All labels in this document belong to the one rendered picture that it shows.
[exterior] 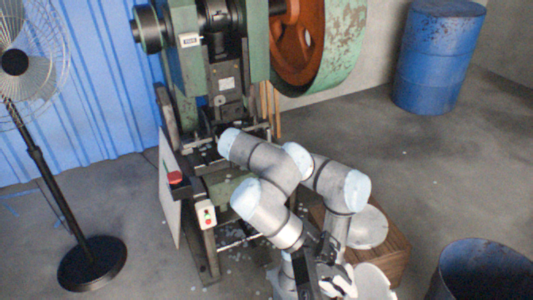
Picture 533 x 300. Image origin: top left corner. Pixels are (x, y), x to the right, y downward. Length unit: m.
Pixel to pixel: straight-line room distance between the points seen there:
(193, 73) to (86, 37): 1.33
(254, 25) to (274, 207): 0.98
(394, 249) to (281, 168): 1.24
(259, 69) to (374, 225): 0.97
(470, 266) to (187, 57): 1.61
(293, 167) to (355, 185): 0.36
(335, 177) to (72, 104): 2.21
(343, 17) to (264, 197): 0.87
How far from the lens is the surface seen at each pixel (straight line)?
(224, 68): 1.61
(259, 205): 0.71
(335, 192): 1.09
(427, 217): 2.60
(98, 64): 2.80
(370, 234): 1.89
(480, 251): 1.98
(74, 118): 2.97
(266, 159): 0.76
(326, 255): 0.81
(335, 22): 1.39
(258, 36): 1.57
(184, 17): 1.45
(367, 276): 0.98
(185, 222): 2.43
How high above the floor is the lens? 1.80
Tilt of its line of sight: 37 degrees down
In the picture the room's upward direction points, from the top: 2 degrees counter-clockwise
